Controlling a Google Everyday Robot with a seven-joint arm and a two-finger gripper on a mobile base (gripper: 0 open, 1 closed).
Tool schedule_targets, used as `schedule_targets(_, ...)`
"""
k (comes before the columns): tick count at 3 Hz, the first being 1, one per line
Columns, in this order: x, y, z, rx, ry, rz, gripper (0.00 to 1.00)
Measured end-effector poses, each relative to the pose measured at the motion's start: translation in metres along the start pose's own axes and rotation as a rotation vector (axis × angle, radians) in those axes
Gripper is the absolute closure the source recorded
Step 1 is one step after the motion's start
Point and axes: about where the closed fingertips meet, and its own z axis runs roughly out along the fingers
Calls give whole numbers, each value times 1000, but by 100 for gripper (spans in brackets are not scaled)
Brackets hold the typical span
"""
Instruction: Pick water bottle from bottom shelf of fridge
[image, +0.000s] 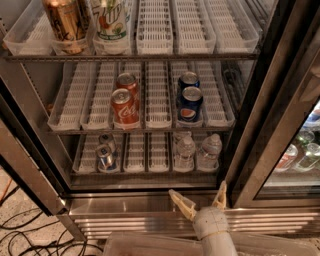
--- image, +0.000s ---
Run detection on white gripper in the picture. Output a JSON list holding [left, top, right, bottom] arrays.
[[169, 181, 229, 240]]

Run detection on clear water bottle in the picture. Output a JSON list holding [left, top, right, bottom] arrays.
[[197, 134, 222, 172], [173, 131, 192, 142], [174, 136, 196, 172]]

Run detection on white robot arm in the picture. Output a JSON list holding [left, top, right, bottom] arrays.
[[169, 181, 238, 256]]

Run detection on bottom shelf tray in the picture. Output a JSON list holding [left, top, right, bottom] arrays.
[[148, 133, 169, 173]]

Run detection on shelf tray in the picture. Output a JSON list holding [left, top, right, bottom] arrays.
[[145, 62, 172, 129], [148, 133, 169, 173], [136, 0, 173, 55]]

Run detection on green bottle behind glass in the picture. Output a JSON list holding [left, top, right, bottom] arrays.
[[294, 131, 320, 172]]

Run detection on middle shelf tray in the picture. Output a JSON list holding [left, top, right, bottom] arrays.
[[145, 62, 172, 129]]

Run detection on stainless steel fridge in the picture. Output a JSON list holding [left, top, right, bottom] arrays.
[[0, 0, 320, 240]]

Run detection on top shelf tray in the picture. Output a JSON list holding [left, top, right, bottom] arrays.
[[136, 0, 173, 55]]

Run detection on right clear plastic bin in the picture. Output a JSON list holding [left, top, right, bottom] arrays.
[[231, 232, 320, 256]]

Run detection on clear plastic bin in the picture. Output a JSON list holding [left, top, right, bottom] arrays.
[[231, 232, 320, 256], [102, 232, 203, 256]]

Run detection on left clear plastic bin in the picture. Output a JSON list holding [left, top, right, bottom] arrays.
[[102, 232, 203, 256]]

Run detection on red can behind glass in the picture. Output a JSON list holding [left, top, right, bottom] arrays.
[[275, 144, 298, 172]]

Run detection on front blue pepsi can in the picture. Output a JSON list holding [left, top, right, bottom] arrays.
[[178, 86, 203, 122]]

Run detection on blue pepsi can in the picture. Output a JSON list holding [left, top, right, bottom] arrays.
[[178, 86, 203, 122], [177, 71, 200, 96]]

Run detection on front silver blue can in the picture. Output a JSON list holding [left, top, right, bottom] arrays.
[[96, 144, 116, 172]]

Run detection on silver blue can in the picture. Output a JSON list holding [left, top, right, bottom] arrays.
[[96, 144, 116, 172], [99, 133, 116, 152]]

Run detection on rear silver blue can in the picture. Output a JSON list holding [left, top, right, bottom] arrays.
[[99, 133, 116, 152]]

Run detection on rear blue pepsi can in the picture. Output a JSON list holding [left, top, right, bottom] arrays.
[[177, 71, 200, 96]]

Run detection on front red cola can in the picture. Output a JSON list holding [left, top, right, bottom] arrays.
[[111, 88, 139, 129]]

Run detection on red cola can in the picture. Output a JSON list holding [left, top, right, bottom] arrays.
[[111, 88, 139, 129], [116, 72, 139, 100]]

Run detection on rear red cola can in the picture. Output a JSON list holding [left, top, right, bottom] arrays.
[[116, 72, 139, 100]]

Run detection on white 7up can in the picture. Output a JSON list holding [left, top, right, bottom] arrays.
[[90, 0, 127, 41]]

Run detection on gold tall can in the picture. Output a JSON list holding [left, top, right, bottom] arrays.
[[42, 0, 86, 54]]

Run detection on black floor cables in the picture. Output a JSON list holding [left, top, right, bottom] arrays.
[[0, 185, 104, 256]]

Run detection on orange floor cable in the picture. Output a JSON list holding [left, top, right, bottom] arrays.
[[0, 178, 14, 203]]

